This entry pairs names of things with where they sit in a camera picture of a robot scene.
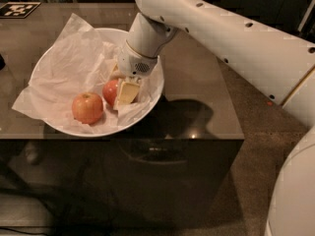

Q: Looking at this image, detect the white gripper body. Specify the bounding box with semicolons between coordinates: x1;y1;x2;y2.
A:
117;42;158;78

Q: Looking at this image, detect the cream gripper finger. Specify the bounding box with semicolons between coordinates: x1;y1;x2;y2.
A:
113;79;140;110
109;65;125;81

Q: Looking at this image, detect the red apple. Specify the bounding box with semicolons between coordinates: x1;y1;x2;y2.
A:
72;92;103;124
102;80;118;107

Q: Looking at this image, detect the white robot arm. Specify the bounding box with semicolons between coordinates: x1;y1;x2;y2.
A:
118;0;315;236

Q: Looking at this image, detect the white bowl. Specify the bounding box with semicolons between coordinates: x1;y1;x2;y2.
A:
30;28;165;139

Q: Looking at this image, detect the white crumpled paper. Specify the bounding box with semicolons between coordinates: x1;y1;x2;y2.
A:
12;13;156;133

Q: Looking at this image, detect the dark object at left edge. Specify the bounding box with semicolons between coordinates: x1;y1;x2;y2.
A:
0;54;6;71

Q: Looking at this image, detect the black white fiducial marker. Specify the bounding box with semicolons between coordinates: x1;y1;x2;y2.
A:
0;2;40;19

